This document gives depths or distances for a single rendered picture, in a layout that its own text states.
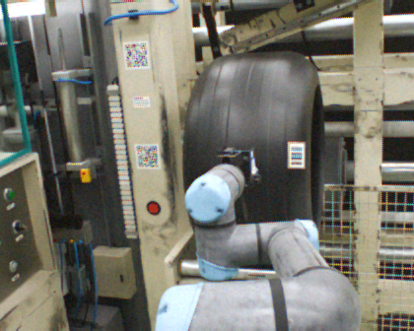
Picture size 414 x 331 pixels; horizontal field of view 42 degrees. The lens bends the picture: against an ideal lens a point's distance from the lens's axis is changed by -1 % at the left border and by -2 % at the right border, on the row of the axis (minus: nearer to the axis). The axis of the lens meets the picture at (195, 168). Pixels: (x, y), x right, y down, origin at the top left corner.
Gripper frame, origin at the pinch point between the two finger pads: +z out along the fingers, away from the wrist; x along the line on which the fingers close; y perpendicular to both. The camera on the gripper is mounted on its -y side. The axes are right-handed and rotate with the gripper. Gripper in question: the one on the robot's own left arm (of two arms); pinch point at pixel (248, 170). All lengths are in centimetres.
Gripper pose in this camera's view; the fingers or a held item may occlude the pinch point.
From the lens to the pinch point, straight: 127.4
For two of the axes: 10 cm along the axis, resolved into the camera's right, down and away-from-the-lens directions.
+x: -9.5, -0.2, 3.1
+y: -0.5, -9.8, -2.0
